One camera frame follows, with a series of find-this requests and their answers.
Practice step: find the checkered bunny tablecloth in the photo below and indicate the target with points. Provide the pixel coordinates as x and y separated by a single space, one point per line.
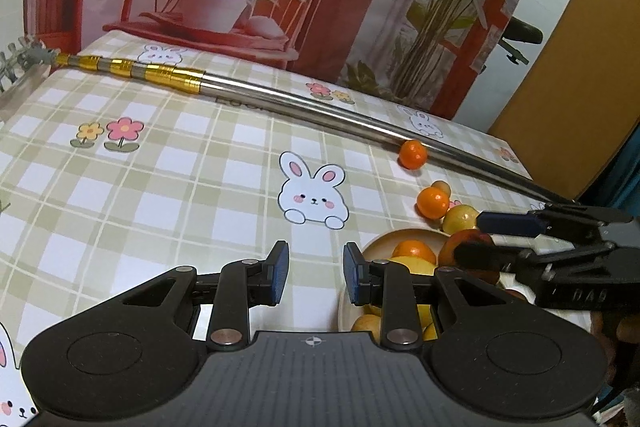
175 182

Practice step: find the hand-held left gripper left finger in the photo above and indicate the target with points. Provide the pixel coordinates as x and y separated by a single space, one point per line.
281 274

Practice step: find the red apple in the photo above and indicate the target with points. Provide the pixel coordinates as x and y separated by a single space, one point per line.
515 294
472 236

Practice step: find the cream round plate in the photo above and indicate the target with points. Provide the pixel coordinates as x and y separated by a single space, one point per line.
380 247

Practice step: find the yellow-green round fruit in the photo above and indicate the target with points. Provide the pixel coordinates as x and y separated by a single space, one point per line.
460 219

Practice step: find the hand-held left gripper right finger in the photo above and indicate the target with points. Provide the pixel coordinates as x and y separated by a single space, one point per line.
351 274

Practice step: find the black exercise bike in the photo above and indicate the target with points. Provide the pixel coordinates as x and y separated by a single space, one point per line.
525 32

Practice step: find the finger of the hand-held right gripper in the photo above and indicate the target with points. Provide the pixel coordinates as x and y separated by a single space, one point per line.
507 223
575 289

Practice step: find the small orange tangerine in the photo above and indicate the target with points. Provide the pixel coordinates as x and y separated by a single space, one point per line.
432 203
412 154
367 324

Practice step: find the telescopic metal pole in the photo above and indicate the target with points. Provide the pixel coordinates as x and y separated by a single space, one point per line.
300 102

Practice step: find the large orange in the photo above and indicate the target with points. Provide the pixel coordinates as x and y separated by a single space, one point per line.
412 252

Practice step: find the teal curtain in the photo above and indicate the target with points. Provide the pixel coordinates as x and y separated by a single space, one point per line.
625 177

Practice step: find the wooden panel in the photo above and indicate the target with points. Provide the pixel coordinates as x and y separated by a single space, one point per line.
575 82

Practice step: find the small brown round fruit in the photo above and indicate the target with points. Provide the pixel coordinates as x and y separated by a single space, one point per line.
442 187

